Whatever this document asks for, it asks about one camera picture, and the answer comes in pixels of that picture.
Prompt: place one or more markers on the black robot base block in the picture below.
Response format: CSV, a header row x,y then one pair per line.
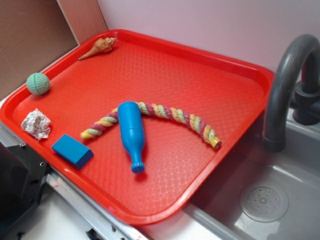
x,y
23,173

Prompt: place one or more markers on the blue plastic bottle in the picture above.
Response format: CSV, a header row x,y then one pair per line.
x,y
132,134

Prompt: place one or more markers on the red plastic tray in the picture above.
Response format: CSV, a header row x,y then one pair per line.
x,y
228,94

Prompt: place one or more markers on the blue rectangular block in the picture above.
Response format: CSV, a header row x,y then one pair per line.
x,y
71,150

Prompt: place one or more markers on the orange spiral seashell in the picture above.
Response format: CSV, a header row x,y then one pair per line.
x,y
102,45

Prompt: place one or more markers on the grey plastic sink basin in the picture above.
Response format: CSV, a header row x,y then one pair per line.
x,y
296,170

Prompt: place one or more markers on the crumpled white paper ball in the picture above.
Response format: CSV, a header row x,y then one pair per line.
x,y
37,124

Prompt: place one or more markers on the green textured ball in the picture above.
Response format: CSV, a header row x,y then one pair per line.
x,y
38,83

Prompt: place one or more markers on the sink drain strainer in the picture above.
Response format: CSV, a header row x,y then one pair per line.
x,y
264,202

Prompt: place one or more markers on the grey curved faucet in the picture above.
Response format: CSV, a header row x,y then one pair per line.
x,y
296,85

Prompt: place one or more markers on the brown cardboard panel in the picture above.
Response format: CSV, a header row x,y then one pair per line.
x,y
35,33

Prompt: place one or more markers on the multicolour twisted rope toy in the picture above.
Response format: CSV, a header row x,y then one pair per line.
x,y
193,122

